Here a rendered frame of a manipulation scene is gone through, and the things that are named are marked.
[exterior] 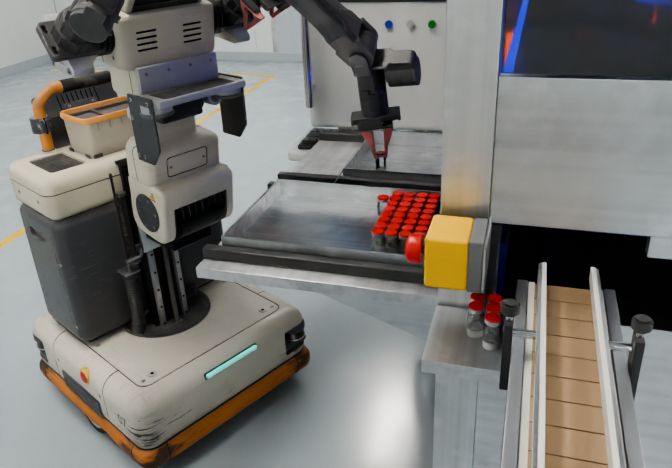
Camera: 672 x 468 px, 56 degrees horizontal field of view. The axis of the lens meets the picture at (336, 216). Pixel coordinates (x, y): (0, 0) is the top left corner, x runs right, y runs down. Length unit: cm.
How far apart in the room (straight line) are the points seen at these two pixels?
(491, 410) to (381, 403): 107
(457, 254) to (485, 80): 21
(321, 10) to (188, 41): 52
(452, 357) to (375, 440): 116
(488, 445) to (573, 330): 33
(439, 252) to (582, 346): 20
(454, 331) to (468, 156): 24
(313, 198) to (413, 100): 71
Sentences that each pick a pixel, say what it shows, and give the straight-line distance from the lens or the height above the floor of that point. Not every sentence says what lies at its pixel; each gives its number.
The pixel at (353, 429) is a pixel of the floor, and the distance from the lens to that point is 201.
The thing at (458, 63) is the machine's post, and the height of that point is 122.
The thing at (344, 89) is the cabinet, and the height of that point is 92.
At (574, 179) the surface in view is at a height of 108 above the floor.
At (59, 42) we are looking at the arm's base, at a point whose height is 118.
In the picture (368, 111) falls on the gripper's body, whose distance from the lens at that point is 132.
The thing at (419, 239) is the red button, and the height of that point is 101.
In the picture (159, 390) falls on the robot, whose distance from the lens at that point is 182.
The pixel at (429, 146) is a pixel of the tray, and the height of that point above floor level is 88.
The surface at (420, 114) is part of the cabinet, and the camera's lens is 191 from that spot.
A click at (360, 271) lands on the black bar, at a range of 100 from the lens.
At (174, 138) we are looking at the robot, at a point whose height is 90.
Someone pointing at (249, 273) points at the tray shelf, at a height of 88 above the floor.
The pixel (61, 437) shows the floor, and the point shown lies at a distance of 221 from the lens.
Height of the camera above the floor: 139
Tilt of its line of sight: 25 degrees down
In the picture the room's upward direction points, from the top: 3 degrees counter-clockwise
